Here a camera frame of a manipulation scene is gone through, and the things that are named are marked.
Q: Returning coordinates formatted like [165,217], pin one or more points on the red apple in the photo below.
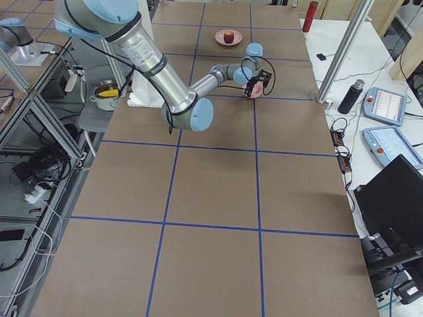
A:
[228,37]

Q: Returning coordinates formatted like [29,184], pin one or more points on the far teach pendant tablet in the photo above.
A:
[384,106]

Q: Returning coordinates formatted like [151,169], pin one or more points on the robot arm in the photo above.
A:
[119,22]
[14,34]

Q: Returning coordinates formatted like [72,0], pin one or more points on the steel pot with corn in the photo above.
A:
[105,95]

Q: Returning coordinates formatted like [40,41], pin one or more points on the black water bottle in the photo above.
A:
[351,96]

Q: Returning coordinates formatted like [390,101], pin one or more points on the red cylinder bottle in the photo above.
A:
[310,15]

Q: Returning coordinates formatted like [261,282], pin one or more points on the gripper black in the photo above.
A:
[252,84]

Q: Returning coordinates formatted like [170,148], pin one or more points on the small black square device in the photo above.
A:
[321,56]

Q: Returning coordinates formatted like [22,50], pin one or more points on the pink bowl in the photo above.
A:
[260,91]

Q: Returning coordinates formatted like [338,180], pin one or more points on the near teach pendant tablet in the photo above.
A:
[386,143]

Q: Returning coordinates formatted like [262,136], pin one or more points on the pink plate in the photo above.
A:
[219,37]

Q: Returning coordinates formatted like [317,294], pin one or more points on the teach pendant tablet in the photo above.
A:
[384,106]
[386,143]

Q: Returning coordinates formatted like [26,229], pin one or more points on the aluminium frame post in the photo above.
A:
[344,47]

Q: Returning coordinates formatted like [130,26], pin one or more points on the black laptop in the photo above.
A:
[393,200]

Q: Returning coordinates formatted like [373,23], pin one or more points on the brown paper table cover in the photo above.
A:
[248,218]

